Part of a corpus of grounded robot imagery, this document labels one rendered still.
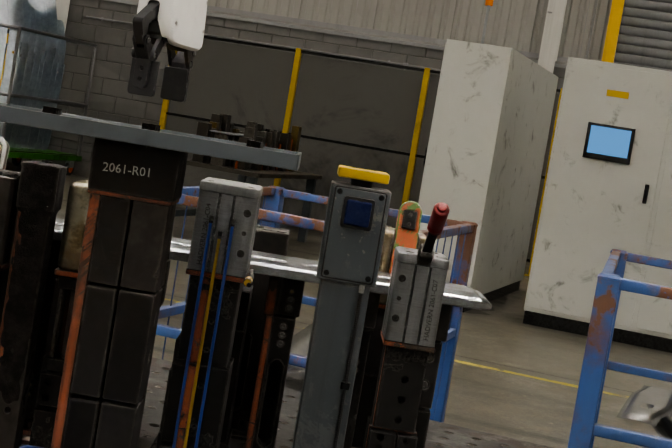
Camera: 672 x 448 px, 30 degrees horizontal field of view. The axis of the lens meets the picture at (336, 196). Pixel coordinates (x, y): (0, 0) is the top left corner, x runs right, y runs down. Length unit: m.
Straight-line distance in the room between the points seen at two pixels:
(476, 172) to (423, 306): 7.79
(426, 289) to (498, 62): 7.83
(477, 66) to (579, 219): 1.36
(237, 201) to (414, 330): 0.28
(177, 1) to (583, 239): 8.05
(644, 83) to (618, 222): 1.02
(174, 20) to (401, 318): 0.49
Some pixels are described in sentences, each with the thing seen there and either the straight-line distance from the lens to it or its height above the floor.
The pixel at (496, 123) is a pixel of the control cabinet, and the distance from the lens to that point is 9.38.
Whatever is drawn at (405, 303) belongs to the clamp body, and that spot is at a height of 1.00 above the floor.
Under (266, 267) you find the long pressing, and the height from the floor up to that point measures 1.00.
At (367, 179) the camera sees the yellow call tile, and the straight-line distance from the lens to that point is 1.44.
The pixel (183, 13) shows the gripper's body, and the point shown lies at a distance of 1.44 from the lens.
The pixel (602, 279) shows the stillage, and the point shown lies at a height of 0.93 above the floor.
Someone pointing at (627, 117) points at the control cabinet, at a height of 1.62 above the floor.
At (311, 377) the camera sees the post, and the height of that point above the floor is 0.91.
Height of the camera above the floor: 1.20
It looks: 3 degrees down
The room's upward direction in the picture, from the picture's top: 9 degrees clockwise
